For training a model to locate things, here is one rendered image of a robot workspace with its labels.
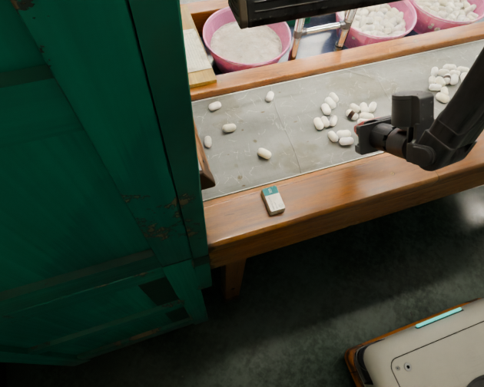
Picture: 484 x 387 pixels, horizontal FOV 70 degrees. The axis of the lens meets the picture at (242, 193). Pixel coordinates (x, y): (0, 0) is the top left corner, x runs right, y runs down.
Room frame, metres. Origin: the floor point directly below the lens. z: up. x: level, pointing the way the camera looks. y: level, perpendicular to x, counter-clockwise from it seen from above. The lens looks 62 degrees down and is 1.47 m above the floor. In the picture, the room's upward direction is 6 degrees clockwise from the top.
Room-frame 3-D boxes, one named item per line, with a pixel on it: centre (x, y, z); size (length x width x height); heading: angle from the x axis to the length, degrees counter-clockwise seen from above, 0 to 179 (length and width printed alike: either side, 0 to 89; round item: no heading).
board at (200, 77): (0.82, 0.23, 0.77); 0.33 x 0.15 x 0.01; 24
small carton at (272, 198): (0.35, -0.07, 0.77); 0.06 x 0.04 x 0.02; 24
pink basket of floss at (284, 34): (0.91, 0.04, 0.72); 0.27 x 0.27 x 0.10
